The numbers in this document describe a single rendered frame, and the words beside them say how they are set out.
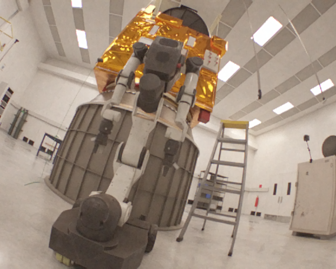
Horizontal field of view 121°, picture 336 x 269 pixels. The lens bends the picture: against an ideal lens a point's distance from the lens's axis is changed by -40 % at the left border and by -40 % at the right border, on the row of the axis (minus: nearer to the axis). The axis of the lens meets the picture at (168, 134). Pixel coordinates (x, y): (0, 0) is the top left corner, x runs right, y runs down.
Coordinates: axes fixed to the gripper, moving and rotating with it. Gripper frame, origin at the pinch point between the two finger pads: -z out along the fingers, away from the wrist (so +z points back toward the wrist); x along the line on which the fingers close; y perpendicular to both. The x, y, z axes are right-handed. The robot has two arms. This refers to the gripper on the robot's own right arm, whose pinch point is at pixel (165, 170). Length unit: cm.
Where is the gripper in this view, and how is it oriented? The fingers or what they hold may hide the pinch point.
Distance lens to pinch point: 97.3
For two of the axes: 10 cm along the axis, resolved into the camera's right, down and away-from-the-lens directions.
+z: 2.9, -9.5, 1.5
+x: -0.6, 1.4, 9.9
